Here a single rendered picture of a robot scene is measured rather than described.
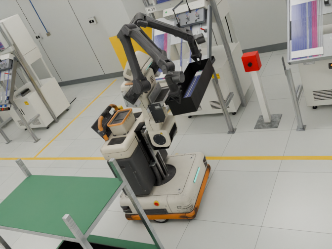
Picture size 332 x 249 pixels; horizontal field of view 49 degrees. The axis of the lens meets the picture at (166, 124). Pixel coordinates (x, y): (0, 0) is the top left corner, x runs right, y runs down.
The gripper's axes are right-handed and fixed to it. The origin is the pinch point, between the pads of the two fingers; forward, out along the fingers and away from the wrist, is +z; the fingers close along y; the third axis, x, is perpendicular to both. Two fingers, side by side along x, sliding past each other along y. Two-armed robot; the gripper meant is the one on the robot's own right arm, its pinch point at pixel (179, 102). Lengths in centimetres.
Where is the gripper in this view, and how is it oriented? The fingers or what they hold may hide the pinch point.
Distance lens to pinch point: 232.9
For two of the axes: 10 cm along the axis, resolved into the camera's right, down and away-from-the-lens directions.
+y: 3.0, -5.6, 7.7
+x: -8.8, 1.5, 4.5
